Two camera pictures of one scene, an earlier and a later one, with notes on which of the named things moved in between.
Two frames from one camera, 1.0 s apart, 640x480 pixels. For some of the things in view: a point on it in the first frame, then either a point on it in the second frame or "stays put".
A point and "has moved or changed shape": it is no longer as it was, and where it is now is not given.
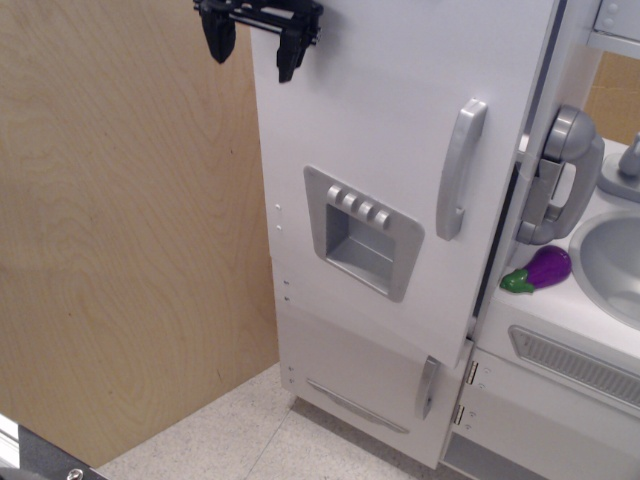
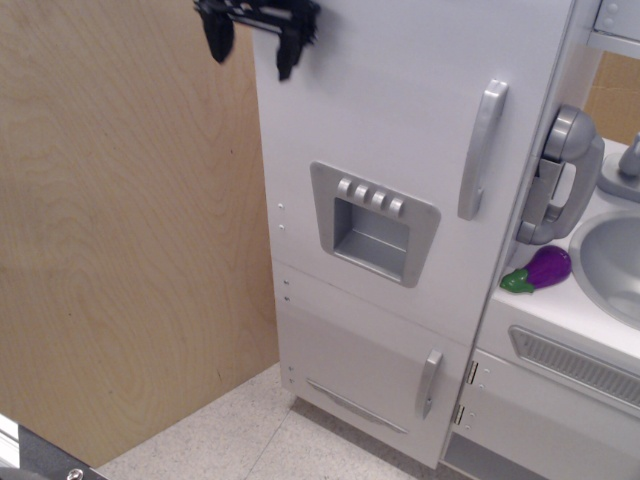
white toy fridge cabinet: (392, 160) stays put
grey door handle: (458, 159) → (482, 147)
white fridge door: (386, 151) has moved or changed shape
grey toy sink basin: (604, 262) stays put
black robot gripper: (299, 22) stays put
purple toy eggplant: (549, 266) stays put
